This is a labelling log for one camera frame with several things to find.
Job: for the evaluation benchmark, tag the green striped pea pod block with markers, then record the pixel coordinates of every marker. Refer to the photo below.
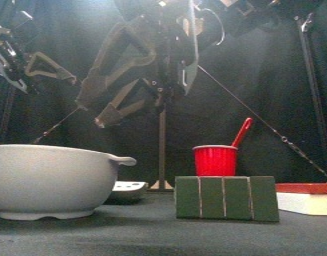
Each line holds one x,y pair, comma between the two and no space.
225,198

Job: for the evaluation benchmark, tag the red plastic cup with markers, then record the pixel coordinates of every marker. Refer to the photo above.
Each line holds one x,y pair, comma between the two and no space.
213,161

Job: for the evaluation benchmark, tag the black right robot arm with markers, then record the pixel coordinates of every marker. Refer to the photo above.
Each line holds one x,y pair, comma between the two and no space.
259,11

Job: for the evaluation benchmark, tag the white box with red lid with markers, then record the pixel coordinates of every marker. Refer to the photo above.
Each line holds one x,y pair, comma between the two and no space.
306,200

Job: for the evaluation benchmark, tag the black metal frame post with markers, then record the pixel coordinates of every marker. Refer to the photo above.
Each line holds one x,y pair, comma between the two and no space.
312,90

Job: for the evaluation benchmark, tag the thin metal stand pole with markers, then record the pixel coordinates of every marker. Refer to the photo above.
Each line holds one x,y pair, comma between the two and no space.
161,150

